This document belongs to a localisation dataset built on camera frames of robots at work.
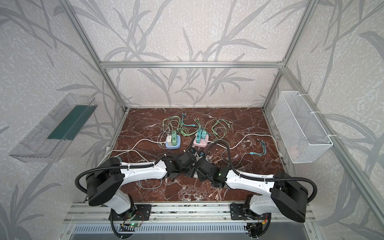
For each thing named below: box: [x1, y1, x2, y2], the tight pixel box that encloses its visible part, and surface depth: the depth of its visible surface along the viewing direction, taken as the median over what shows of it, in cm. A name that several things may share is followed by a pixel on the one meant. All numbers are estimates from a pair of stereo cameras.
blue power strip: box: [165, 134, 181, 150], surface depth 98 cm
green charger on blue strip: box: [171, 131, 177, 146], surface depth 95 cm
